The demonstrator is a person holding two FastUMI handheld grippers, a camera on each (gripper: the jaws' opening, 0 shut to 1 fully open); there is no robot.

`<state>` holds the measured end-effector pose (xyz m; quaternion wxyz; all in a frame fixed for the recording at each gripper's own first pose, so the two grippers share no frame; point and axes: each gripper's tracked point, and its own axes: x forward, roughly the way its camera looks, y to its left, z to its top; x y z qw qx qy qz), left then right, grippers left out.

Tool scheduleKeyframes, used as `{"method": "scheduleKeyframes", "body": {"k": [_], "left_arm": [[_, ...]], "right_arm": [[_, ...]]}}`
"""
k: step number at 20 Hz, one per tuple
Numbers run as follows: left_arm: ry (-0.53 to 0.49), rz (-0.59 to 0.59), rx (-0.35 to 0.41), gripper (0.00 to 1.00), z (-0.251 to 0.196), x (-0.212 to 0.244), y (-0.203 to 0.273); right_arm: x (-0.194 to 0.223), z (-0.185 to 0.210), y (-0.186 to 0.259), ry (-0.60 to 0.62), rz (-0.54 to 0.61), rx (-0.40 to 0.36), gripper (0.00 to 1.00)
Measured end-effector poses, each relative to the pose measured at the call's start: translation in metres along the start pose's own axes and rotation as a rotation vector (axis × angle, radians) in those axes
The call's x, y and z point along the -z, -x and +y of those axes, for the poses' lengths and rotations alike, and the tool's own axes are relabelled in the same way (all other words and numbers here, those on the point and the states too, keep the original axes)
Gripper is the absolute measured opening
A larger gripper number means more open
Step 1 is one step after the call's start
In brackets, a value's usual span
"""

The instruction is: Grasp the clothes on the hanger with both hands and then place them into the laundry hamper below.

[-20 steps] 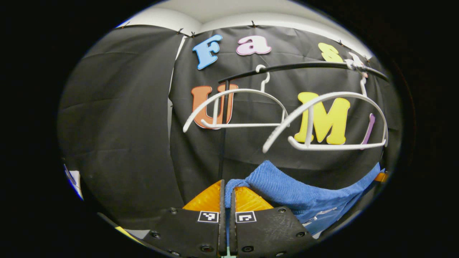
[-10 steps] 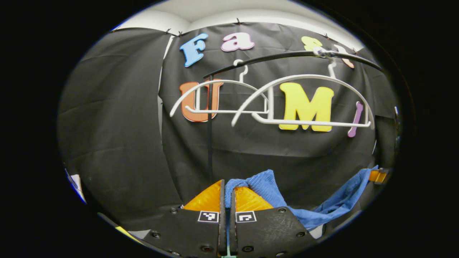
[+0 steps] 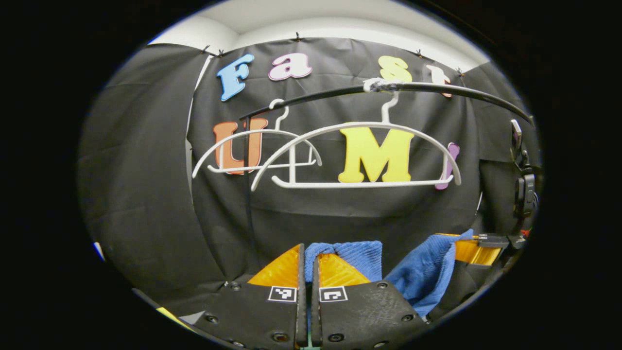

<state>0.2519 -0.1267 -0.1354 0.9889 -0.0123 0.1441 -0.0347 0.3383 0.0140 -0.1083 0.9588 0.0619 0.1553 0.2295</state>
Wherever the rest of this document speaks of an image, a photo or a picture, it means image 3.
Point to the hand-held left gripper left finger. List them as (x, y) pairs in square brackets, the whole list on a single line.
[(302, 301)]

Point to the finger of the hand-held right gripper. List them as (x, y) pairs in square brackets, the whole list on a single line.
[(481, 253)]

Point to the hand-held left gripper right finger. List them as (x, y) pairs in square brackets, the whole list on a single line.
[(315, 301)]

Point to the white hanger with taped hook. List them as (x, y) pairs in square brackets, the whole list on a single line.
[(364, 184)]

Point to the black clothes rack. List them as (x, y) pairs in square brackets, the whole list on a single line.
[(437, 87)]

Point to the white plastic hanger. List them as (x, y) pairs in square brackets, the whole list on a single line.
[(228, 169)]

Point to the black backdrop cloth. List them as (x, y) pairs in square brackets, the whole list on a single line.
[(146, 194)]

